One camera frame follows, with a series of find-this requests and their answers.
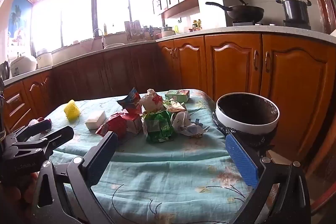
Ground black kettle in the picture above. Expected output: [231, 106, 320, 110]
[0, 61, 10, 79]

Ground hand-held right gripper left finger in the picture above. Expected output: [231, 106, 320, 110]
[36, 132, 119, 224]

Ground small green carton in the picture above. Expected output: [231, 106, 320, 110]
[165, 90, 190, 103]

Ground steel stock pot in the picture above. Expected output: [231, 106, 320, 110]
[276, 0, 312, 22]

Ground white electric cooker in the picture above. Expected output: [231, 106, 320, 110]
[36, 49, 53, 69]

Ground blue wall poster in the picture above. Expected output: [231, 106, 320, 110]
[8, 0, 33, 43]

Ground speckled white kitchen countertop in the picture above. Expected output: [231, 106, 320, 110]
[3, 25, 336, 86]

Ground small electric pot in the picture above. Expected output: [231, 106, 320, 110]
[161, 25, 176, 38]

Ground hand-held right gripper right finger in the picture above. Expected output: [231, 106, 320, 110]
[225, 133, 312, 224]

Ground white foam fruit net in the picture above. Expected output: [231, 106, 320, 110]
[28, 118, 53, 142]

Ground hanging kitchen utensils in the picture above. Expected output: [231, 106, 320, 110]
[143, 25, 155, 41]

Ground white rice cooker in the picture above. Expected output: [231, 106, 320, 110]
[10, 55, 37, 77]

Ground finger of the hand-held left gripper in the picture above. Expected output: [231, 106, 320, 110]
[5, 119, 52, 144]
[16, 126, 75, 159]

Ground chrome sink faucet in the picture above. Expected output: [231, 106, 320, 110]
[93, 28, 107, 49]

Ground condiment jars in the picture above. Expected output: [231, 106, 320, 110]
[189, 19, 202, 31]

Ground crushed red carton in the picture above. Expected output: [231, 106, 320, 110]
[95, 112, 143, 139]

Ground crumpled white paper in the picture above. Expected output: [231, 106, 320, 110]
[171, 111, 210, 138]

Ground white red plastic bag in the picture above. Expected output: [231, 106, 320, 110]
[139, 89, 164, 113]

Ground black wok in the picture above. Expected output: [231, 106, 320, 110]
[205, 0, 265, 22]

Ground wooden base cabinets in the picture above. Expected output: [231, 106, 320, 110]
[0, 32, 336, 164]

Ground green crumpled snack bag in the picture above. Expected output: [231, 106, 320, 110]
[142, 111, 177, 144]

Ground blue and red snack wrapper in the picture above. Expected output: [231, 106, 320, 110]
[116, 88, 143, 114]

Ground kitchen window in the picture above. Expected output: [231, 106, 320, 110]
[31, 0, 158, 52]

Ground yellow foam fruit net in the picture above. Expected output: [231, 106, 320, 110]
[64, 100, 81, 121]

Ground white foam block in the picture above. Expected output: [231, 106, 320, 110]
[85, 110, 107, 130]

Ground dish rack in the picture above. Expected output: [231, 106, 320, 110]
[124, 20, 143, 41]

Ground light blue floral tablecloth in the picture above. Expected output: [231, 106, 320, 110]
[39, 88, 265, 224]

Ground gas stove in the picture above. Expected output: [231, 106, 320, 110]
[231, 19, 313, 30]

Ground white trash bin black liner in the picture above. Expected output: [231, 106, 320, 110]
[212, 92, 280, 151]

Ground person's left hand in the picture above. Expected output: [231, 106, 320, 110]
[0, 173, 40, 224]

